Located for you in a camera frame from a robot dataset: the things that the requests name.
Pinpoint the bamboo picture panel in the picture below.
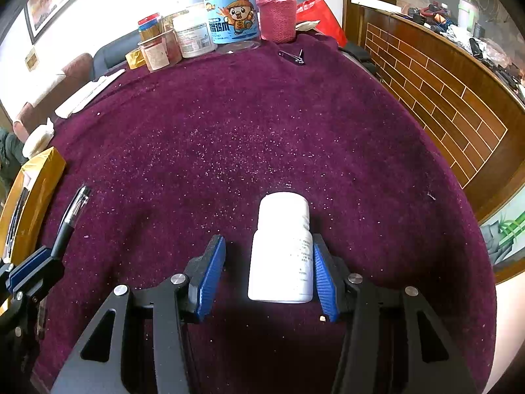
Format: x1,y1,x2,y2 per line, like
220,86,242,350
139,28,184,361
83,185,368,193
480,201,525,284

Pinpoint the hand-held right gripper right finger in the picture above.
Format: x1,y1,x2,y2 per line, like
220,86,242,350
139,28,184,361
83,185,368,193
312,233,478,394

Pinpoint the brown armchair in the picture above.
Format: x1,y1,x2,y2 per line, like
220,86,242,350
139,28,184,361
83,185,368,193
12,53,94,142

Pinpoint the black leather sofa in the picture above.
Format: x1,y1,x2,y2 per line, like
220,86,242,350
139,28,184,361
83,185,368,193
94,33,142,75

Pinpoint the nail clipper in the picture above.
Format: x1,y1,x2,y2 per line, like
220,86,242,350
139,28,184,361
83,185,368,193
279,49,305,66

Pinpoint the maroon tablecloth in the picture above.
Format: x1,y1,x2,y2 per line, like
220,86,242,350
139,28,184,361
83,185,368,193
31,31,497,394

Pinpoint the white pill bottle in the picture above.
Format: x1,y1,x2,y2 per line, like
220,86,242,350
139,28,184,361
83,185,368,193
247,191,316,304

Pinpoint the white plastic container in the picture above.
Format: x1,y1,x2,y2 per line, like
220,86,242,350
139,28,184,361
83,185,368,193
457,0,476,29

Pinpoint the pile of small clutter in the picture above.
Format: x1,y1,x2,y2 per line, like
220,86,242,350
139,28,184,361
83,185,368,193
406,0,525,99

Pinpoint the round white wrapped package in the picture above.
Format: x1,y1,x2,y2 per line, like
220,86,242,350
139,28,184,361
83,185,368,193
22,118,55,159

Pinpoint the small jar with red lid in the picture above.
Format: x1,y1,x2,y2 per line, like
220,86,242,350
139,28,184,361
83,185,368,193
137,13,165,35

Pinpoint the large jar with blue label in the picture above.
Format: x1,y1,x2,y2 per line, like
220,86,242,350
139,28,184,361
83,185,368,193
205,0,261,48

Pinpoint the clear plastic jar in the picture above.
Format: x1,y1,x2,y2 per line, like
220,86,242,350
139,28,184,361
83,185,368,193
139,33,182,72

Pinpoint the pink thermos with knitted sleeve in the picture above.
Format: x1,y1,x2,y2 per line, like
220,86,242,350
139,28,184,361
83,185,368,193
256,0,297,44

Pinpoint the stack of white papers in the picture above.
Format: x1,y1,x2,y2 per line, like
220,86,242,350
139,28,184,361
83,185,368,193
54,68,126,118

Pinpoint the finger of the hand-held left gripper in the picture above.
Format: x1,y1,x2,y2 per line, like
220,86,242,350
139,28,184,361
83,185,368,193
0,259,15,292
7,246,65,302

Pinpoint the flat white box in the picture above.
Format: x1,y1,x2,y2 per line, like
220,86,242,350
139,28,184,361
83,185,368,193
350,0,405,14

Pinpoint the white tray with yellow rim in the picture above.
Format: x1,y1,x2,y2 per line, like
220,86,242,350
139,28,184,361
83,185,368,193
0,145,67,267

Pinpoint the red bag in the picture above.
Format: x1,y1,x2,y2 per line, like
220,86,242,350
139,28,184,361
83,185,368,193
295,0,347,48

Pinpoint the white plastic jar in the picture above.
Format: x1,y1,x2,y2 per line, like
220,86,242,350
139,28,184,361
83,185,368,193
172,6,216,58

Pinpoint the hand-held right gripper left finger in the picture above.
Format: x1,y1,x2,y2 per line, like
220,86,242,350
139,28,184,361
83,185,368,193
51,235,227,394

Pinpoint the black bag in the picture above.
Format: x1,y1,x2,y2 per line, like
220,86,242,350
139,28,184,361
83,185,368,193
340,45,382,79

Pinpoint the black pen with clip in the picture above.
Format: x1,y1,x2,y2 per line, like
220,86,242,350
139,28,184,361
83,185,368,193
51,186,92,257

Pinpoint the wooden sideboard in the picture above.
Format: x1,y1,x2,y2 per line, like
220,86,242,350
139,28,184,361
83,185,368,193
359,0,525,224

